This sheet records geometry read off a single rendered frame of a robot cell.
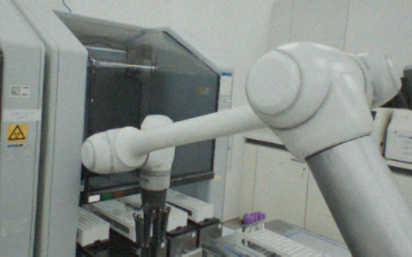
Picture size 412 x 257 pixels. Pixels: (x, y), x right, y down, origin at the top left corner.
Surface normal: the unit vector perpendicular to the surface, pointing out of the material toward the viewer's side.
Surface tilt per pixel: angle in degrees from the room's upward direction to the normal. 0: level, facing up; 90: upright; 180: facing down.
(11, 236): 90
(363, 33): 90
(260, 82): 85
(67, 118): 90
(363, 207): 79
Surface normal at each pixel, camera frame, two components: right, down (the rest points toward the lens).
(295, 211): -0.72, -0.01
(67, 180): 0.69, 0.09
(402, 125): -0.58, -0.52
